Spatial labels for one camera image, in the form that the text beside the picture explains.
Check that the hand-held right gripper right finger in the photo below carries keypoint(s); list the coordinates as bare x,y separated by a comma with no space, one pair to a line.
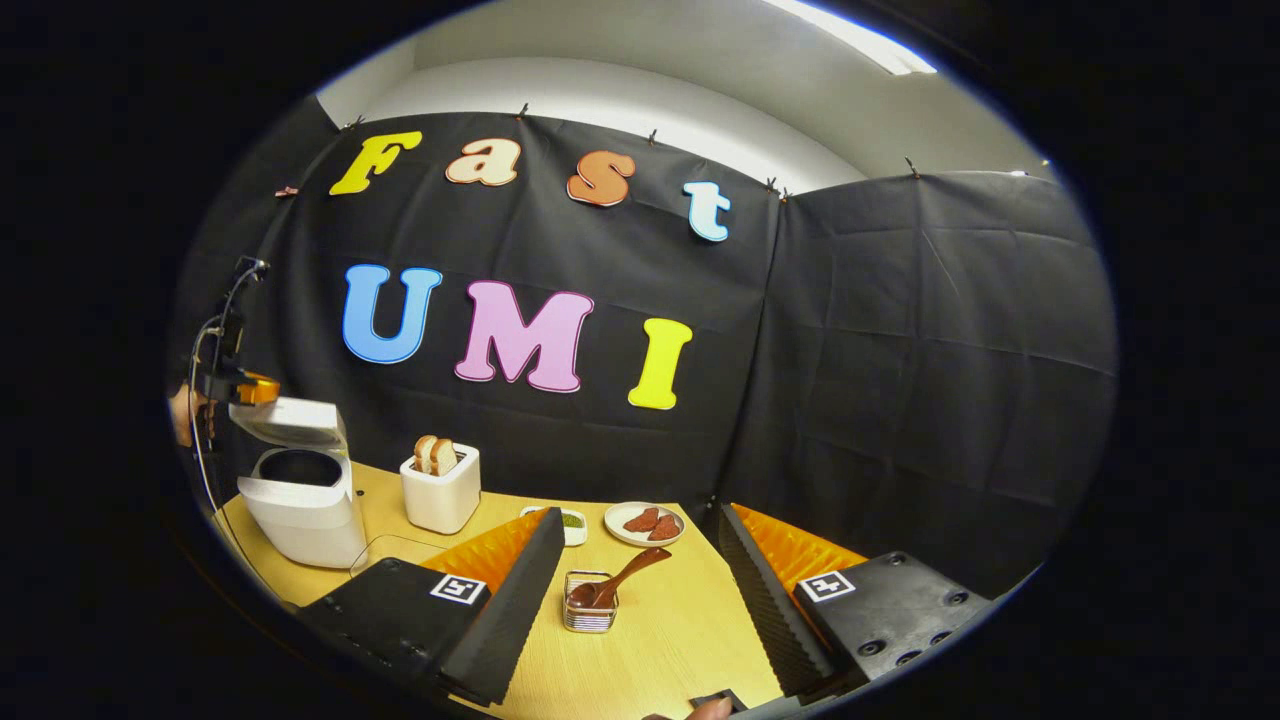
765,610

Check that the white divided bean dish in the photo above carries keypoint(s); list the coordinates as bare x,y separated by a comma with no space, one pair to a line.
573,522

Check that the brown wooden spoon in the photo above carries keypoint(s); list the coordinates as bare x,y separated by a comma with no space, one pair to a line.
620,580

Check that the white toaster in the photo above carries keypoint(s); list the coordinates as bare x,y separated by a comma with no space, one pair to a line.
440,500

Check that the small white plate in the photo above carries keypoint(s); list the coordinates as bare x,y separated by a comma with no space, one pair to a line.
615,532

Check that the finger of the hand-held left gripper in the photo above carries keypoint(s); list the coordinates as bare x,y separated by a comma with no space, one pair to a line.
260,390

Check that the white rice cooker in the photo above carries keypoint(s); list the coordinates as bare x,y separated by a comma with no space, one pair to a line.
300,510

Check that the clear box of rice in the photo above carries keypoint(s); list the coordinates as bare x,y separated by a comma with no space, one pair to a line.
390,548

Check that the red meat slice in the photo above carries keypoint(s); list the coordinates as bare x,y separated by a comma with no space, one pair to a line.
641,520
664,528

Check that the toasted bread slice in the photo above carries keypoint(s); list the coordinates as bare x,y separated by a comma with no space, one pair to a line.
425,453
444,457

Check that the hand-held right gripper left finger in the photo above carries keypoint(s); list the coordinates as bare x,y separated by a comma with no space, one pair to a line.
510,610

